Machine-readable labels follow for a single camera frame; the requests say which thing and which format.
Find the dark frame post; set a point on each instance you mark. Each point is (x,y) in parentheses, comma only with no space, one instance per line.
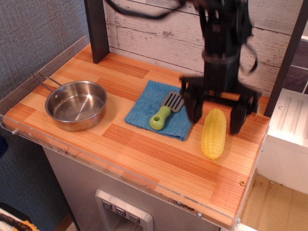
(97,29)
(288,58)

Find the yellow plastic corn cob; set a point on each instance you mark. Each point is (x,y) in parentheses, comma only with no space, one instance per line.
(214,134)

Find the grey toy fridge cabinet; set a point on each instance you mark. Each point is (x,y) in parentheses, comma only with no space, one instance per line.
(80,183)

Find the dark right frame post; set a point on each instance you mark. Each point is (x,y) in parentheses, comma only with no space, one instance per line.
(288,58)

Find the silver dispenser panel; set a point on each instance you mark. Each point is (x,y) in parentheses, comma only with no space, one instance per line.
(119,215)

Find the orange object bottom left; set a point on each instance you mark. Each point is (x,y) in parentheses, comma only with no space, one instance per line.
(27,226)

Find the dark left frame post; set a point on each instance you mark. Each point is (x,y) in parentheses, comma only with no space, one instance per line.
(97,29)

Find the grey spatula green handle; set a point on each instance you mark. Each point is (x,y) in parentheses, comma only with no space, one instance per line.
(173,102)

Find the blue terry cloth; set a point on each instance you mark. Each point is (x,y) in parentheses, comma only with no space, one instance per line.
(177,125)

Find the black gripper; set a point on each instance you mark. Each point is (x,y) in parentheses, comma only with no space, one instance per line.
(220,84)

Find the small steel saucepan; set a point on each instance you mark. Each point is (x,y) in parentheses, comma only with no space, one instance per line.
(74,106)

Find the white toy sink unit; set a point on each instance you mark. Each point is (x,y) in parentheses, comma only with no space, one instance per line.
(284,155)

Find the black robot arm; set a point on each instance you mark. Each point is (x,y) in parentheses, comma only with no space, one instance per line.
(225,26)

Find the clear acrylic edge guard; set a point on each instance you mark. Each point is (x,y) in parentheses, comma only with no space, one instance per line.
(166,168)

